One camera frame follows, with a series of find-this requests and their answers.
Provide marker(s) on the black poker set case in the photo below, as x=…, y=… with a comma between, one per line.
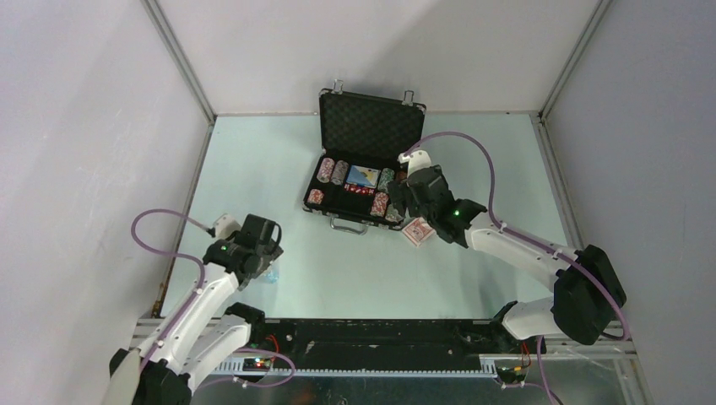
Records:
x=364, y=130

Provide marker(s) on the red playing card deck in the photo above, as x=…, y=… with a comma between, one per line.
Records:
x=418, y=231

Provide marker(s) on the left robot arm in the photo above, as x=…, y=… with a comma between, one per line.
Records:
x=172, y=362

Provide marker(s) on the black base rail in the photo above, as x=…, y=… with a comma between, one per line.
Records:
x=389, y=345

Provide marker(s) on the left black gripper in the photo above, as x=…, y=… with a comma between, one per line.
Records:
x=269, y=253

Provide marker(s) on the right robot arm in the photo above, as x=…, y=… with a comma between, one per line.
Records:
x=586, y=295

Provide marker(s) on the red white chip stack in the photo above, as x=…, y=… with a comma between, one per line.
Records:
x=379, y=204
x=315, y=197

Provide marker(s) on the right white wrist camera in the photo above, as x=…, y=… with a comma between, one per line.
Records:
x=415, y=160

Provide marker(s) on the pink white chip stack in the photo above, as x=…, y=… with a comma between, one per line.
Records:
x=325, y=170

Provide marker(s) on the row of red dice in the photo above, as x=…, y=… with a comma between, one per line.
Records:
x=359, y=190

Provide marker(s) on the white green chip stack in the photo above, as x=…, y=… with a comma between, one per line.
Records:
x=392, y=214

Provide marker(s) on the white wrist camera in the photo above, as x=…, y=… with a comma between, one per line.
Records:
x=224, y=227
x=415, y=160

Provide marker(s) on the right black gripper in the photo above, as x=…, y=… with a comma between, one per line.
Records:
x=400, y=191

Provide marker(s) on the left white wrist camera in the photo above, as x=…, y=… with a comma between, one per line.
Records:
x=224, y=227

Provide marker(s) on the blue playing card box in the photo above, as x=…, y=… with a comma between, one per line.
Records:
x=363, y=176

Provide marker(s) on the white ten chip stack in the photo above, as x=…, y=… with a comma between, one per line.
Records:
x=271, y=276

